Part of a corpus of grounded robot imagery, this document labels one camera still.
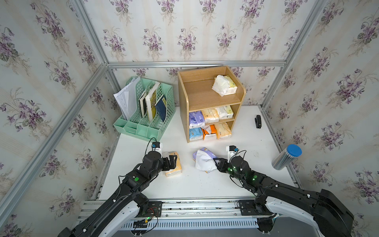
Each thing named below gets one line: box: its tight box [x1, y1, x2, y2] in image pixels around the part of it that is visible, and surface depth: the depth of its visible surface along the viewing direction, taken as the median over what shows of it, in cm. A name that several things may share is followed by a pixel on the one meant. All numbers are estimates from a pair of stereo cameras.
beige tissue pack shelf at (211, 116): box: [201, 108, 220, 124], surface depth 88 cm
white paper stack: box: [113, 76, 141, 121], surface depth 95 cm
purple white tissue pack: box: [192, 147, 218, 174], surface depth 82 cm
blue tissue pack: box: [189, 126, 204, 142], surface depth 97 cm
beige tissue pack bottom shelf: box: [213, 121, 232, 140], surface depth 100 cm
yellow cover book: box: [145, 81, 161, 123], surface depth 97 cm
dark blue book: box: [154, 94, 167, 123], surface depth 103 cm
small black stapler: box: [254, 114, 262, 129], surface depth 109 cm
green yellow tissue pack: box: [211, 74, 238, 97], surface depth 82 cm
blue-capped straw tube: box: [271, 144, 303, 171], surface depth 78 cm
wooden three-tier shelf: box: [177, 65, 247, 144], surface depth 88 cm
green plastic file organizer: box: [113, 77, 176, 142], surface depth 101 cm
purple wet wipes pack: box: [188, 110, 206, 129], surface depth 86 cm
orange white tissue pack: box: [201, 124, 218, 141], surface depth 95 cm
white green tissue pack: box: [216, 105, 234, 120], surface depth 90 cm
